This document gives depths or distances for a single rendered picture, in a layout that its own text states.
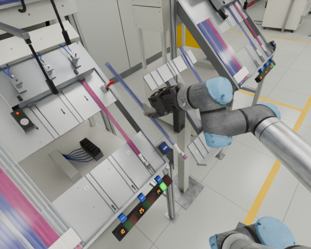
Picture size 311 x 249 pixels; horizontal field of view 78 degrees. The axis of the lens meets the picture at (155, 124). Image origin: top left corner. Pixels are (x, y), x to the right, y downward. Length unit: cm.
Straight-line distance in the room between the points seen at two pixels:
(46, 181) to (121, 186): 49
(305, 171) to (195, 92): 31
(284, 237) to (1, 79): 105
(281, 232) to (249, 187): 100
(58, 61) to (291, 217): 171
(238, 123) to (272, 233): 38
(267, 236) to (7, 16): 111
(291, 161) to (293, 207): 130
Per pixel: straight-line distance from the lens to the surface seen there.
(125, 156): 86
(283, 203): 180
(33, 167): 132
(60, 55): 89
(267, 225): 79
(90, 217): 83
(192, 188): 167
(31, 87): 82
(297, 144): 53
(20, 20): 90
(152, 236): 155
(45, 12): 93
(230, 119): 57
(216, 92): 53
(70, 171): 112
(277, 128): 56
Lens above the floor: 147
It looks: 42 degrees down
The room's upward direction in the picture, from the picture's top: 7 degrees counter-clockwise
